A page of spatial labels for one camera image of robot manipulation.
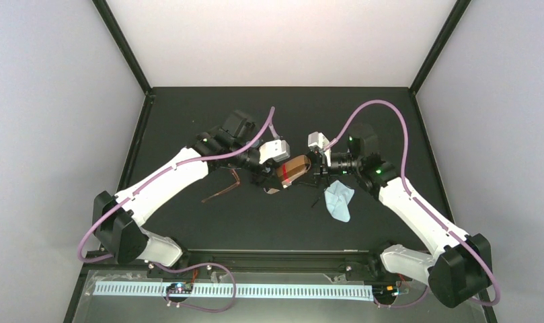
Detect brown plaid glasses case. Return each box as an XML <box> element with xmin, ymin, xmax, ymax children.
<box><xmin>263</xmin><ymin>155</ymin><xmax>311</xmax><ymax>194</ymax></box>

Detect light blue cleaning cloth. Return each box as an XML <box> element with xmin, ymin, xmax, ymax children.
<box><xmin>324</xmin><ymin>180</ymin><xmax>355</xmax><ymax>223</ymax></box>

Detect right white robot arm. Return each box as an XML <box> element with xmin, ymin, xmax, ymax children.
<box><xmin>307</xmin><ymin>124</ymin><xmax>499</xmax><ymax>308</ymax></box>

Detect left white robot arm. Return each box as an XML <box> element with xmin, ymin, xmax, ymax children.
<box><xmin>90</xmin><ymin>111</ymin><xmax>290</xmax><ymax>266</ymax></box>

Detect black sunglasses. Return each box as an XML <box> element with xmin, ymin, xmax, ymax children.
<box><xmin>294</xmin><ymin>175</ymin><xmax>330</xmax><ymax>208</ymax></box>

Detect brown translucent sunglasses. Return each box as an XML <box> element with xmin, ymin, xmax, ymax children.
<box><xmin>201</xmin><ymin>168</ymin><xmax>241</xmax><ymax>203</ymax></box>

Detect right small circuit board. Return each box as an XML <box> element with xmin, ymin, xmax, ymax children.
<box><xmin>374</xmin><ymin>285</ymin><xmax>400</xmax><ymax>297</ymax></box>

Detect small circuit board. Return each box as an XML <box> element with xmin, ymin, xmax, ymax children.
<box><xmin>374</xmin><ymin>285</ymin><xmax>400</xmax><ymax>297</ymax></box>
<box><xmin>165</xmin><ymin>283</ymin><xmax>194</xmax><ymax>295</ymax></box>

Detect left small circuit board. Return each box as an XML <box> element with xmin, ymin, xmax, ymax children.
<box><xmin>165</xmin><ymin>283</ymin><xmax>194</xmax><ymax>295</ymax></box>

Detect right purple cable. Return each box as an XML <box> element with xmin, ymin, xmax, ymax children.
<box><xmin>324</xmin><ymin>100</ymin><xmax>502</xmax><ymax>308</ymax></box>

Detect purple cable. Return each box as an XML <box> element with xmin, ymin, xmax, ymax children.
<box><xmin>77</xmin><ymin>106</ymin><xmax>276</xmax><ymax>263</ymax></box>
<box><xmin>324</xmin><ymin>100</ymin><xmax>502</xmax><ymax>308</ymax></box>

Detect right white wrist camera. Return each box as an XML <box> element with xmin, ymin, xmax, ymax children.
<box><xmin>307</xmin><ymin>131</ymin><xmax>331</xmax><ymax>156</ymax></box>

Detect black front frame rail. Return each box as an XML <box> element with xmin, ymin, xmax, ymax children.
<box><xmin>65</xmin><ymin>250</ymin><xmax>500</xmax><ymax>322</ymax></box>

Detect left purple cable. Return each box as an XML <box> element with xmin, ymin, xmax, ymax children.
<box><xmin>77</xmin><ymin>106</ymin><xmax>276</xmax><ymax>263</ymax></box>

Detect white slotted cable duct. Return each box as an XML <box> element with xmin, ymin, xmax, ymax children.
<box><xmin>89</xmin><ymin>281</ymin><xmax>374</xmax><ymax>301</ymax></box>

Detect right black frame post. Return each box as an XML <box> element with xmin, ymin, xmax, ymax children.
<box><xmin>409</xmin><ymin>0</ymin><xmax>471</xmax><ymax>96</ymax></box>

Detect black frame post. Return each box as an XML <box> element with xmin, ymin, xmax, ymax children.
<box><xmin>409</xmin><ymin>0</ymin><xmax>471</xmax><ymax>96</ymax></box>
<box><xmin>92</xmin><ymin>0</ymin><xmax>152</xmax><ymax>96</ymax></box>

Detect left black frame post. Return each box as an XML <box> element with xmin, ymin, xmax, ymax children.
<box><xmin>92</xmin><ymin>0</ymin><xmax>152</xmax><ymax>96</ymax></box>

